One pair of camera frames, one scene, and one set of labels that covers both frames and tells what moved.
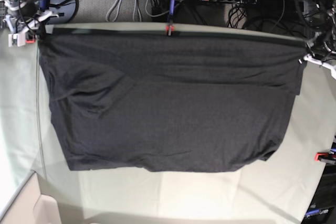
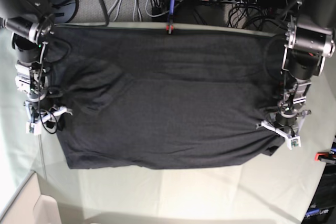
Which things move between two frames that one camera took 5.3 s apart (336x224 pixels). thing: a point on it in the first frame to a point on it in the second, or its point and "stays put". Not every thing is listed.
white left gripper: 18,39 to 33,127
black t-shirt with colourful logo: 203,100 stays put
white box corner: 29,206 stays put
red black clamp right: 325,157 stays put
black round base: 64,3 stays put
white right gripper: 310,58 to 294,141
